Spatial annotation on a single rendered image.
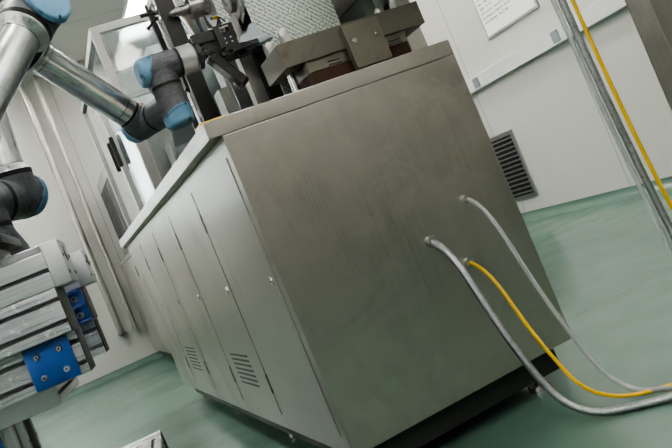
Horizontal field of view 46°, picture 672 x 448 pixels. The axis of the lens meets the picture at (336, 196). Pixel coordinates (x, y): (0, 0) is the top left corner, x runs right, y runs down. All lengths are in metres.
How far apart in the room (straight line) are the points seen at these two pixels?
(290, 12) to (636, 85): 3.08
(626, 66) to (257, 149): 3.44
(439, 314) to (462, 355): 0.11
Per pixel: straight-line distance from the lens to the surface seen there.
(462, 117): 1.97
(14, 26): 1.81
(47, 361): 1.69
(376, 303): 1.81
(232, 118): 1.77
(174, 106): 1.99
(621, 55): 4.94
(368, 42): 1.97
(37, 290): 1.65
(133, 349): 7.53
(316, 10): 2.20
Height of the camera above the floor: 0.61
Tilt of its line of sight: 1 degrees up
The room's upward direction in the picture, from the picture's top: 23 degrees counter-clockwise
